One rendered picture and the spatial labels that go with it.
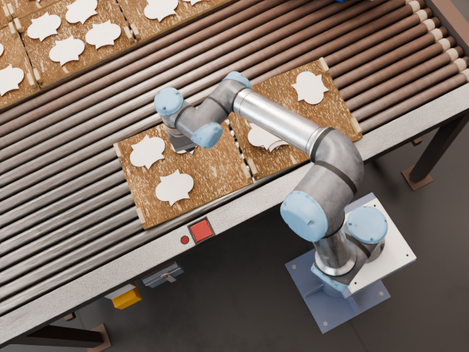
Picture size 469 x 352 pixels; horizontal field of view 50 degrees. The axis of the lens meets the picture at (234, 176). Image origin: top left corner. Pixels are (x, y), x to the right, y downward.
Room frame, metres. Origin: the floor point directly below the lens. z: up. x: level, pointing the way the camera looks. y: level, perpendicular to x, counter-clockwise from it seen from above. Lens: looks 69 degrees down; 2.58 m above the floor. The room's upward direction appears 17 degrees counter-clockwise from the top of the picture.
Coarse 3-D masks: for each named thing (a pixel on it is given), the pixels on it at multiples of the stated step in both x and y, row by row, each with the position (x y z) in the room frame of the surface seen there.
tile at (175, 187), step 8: (168, 176) 0.69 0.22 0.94; (176, 176) 0.68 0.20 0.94; (184, 176) 0.67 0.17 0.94; (160, 184) 0.67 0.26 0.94; (168, 184) 0.66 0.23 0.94; (176, 184) 0.65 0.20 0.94; (184, 184) 0.64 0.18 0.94; (192, 184) 0.63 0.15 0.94; (160, 192) 0.64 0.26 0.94; (168, 192) 0.63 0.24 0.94; (176, 192) 0.62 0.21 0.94; (184, 192) 0.61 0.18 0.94; (168, 200) 0.60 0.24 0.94; (176, 200) 0.59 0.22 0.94
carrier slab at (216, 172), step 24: (120, 144) 0.87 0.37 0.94; (168, 144) 0.81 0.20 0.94; (216, 144) 0.76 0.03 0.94; (144, 168) 0.75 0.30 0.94; (168, 168) 0.72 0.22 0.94; (192, 168) 0.69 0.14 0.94; (216, 168) 0.67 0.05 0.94; (240, 168) 0.64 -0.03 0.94; (144, 192) 0.66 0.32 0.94; (192, 192) 0.61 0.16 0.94; (216, 192) 0.58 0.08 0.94; (168, 216) 0.55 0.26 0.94
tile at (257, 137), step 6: (252, 126) 0.77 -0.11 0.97; (258, 126) 0.76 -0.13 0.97; (252, 132) 0.74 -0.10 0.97; (258, 132) 0.74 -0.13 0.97; (264, 132) 0.73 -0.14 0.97; (252, 138) 0.72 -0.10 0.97; (258, 138) 0.71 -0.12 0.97; (264, 138) 0.71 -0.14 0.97; (270, 138) 0.70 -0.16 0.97; (276, 138) 0.69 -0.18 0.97; (252, 144) 0.70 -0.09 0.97; (258, 144) 0.69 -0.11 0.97; (264, 144) 0.69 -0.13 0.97; (270, 144) 0.68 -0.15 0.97
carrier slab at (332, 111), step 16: (272, 80) 0.94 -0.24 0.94; (288, 80) 0.92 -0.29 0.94; (272, 96) 0.87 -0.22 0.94; (288, 96) 0.86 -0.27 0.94; (336, 96) 0.80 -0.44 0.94; (304, 112) 0.77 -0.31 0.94; (320, 112) 0.76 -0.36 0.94; (336, 112) 0.74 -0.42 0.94; (240, 128) 0.79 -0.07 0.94; (336, 128) 0.68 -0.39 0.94; (352, 128) 0.66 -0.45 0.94; (240, 144) 0.73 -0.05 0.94; (256, 160) 0.65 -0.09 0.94; (272, 160) 0.63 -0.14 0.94; (288, 160) 0.62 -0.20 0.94; (304, 160) 0.60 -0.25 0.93; (256, 176) 0.59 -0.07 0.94
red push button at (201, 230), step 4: (204, 220) 0.50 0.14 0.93; (196, 224) 0.49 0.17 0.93; (200, 224) 0.49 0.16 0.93; (204, 224) 0.48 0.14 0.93; (192, 228) 0.48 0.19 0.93; (196, 228) 0.48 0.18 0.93; (200, 228) 0.47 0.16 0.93; (204, 228) 0.47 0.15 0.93; (208, 228) 0.47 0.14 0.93; (196, 232) 0.47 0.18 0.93; (200, 232) 0.46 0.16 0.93; (204, 232) 0.46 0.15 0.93; (208, 232) 0.45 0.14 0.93; (196, 236) 0.45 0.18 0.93; (200, 236) 0.45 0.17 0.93; (204, 236) 0.44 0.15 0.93; (208, 236) 0.44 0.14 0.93; (196, 240) 0.44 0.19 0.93; (200, 240) 0.43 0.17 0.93
